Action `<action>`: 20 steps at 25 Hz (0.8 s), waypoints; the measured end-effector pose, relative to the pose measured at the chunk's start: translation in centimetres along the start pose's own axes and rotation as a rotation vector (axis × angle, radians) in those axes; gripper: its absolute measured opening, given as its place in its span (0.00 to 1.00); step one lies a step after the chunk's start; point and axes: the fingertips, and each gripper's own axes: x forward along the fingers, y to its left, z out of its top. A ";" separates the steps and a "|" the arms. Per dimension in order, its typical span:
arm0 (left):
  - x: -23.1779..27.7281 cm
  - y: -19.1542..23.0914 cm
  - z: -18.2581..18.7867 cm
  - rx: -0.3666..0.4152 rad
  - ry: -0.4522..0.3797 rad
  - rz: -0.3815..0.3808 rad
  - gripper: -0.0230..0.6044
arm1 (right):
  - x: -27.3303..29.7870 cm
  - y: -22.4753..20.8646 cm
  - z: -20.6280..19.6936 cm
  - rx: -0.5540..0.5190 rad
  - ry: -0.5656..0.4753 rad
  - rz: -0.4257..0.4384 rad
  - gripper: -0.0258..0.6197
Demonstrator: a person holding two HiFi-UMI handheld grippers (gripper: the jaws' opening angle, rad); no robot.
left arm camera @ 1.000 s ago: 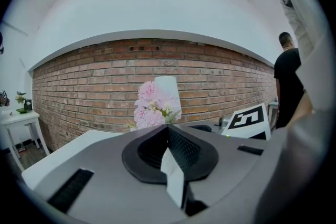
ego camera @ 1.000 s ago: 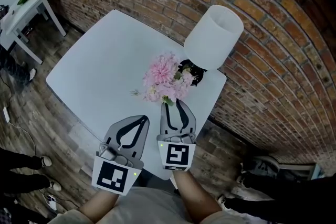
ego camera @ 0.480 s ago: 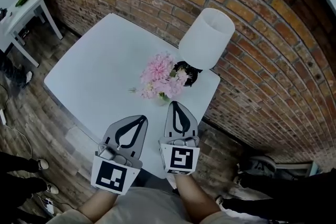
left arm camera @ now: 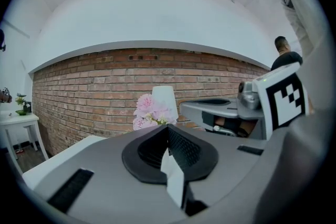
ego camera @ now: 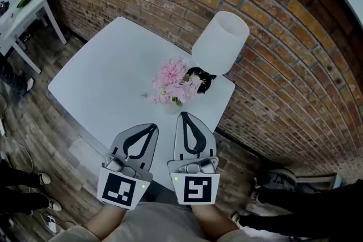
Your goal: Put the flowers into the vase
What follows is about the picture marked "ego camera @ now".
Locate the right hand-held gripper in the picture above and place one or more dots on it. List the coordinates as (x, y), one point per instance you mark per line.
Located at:
(197, 190)

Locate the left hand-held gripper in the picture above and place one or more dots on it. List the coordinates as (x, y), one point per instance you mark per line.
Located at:
(117, 190)

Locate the white vase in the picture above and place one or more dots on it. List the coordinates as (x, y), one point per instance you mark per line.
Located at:
(170, 109)

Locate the pink flowers bunch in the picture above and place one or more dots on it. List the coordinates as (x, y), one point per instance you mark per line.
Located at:
(170, 73)

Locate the person's right forearm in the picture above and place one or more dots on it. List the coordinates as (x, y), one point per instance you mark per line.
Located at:
(215, 221)

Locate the person's left forearm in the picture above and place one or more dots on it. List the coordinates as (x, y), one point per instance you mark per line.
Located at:
(103, 221)

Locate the person's beige shirt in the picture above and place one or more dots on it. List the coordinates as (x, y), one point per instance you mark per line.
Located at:
(158, 224)

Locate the white shade lamp, black base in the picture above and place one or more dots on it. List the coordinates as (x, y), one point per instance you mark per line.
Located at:
(218, 42)

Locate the white power adapter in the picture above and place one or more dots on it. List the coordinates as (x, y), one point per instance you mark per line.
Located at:
(51, 224)

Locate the white power strip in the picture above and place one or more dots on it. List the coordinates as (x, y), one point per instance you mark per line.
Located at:
(2, 127)

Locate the small white side table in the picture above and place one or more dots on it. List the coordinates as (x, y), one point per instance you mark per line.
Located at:
(28, 11)

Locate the light grey floor frame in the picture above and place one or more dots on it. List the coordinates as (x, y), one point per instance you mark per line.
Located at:
(323, 182)

